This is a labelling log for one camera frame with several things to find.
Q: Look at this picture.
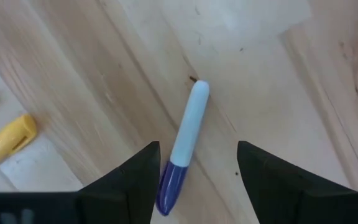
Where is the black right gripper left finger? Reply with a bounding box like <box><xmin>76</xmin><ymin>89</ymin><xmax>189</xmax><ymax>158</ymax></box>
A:
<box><xmin>76</xmin><ymin>141</ymin><xmax>161</xmax><ymax>224</ymax></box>

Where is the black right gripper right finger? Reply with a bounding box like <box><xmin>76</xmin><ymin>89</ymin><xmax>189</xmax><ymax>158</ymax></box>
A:
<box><xmin>237</xmin><ymin>140</ymin><xmax>358</xmax><ymax>224</ymax></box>

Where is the purple cap white marker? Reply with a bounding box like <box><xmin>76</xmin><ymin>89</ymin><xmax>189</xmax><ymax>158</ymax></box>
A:
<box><xmin>155</xmin><ymin>80</ymin><xmax>211</xmax><ymax>217</ymax></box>

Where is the yellow cap white marker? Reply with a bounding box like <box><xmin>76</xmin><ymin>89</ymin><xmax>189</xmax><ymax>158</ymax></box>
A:
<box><xmin>0</xmin><ymin>114</ymin><xmax>39</xmax><ymax>179</ymax></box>

